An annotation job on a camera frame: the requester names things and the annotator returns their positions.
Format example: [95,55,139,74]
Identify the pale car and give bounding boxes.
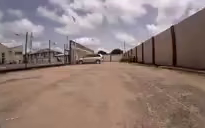
[77,54,104,65]

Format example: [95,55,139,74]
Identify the dark trees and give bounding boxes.
[97,48,124,56]

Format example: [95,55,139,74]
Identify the grey gabled building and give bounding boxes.
[68,40,95,65]

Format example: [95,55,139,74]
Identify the pole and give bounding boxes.
[123,40,127,54]
[24,31,29,65]
[48,39,52,64]

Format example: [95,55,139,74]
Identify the brown dirt road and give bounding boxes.
[0,61,205,128]

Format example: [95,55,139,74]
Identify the low grey building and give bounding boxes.
[27,48,65,64]

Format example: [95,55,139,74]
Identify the raised grey kerb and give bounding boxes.
[0,62,71,75]

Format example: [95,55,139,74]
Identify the white house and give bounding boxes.
[0,40,25,65]

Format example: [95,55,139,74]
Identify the pale wall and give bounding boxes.
[102,54,124,63]

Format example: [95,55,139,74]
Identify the long grey panel wall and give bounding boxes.
[122,2,205,72]

